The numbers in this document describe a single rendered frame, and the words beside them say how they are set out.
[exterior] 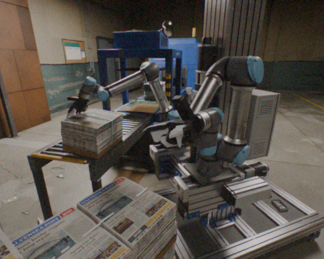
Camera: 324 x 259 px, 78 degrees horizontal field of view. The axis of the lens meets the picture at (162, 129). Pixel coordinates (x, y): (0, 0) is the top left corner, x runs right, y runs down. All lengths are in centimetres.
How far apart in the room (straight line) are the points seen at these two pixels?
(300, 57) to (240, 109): 932
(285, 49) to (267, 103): 867
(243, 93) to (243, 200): 60
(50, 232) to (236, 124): 92
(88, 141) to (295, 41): 954
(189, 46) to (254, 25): 336
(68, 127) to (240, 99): 109
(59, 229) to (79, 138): 68
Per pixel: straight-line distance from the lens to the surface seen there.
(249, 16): 137
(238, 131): 105
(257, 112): 145
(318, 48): 1048
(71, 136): 149
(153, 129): 64
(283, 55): 1011
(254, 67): 97
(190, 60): 467
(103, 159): 145
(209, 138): 81
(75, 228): 93
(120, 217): 93
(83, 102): 158
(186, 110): 67
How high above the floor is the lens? 146
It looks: 20 degrees down
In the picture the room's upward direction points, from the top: straight up
